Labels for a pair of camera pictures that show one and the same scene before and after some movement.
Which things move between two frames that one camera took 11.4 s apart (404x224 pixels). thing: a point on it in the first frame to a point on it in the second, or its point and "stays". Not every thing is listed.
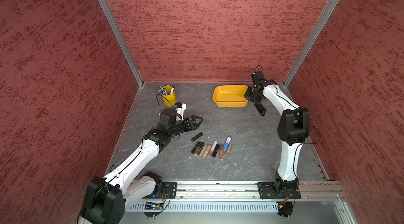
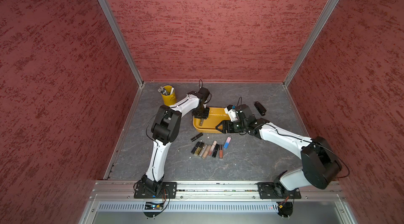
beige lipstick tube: x=206 y=151 stays
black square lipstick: x=195 y=148 stays
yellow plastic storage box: x=230 y=95 to x=216 y=116
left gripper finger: x=199 y=123 to x=225 y=124
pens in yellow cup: x=163 y=91 stays
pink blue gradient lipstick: x=227 y=142 stays
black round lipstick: x=215 y=150 stays
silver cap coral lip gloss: x=221 y=152 stays
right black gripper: x=247 y=95 to x=231 y=130
